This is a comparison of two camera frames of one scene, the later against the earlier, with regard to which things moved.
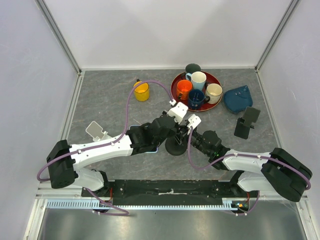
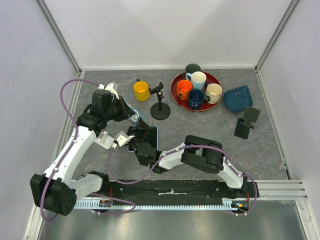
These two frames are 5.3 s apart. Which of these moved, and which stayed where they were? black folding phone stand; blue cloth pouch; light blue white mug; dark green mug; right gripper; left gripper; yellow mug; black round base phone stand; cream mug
Moved: right gripper; black round base phone stand; left gripper
Stayed: blue cloth pouch; light blue white mug; dark green mug; cream mug; black folding phone stand; yellow mug
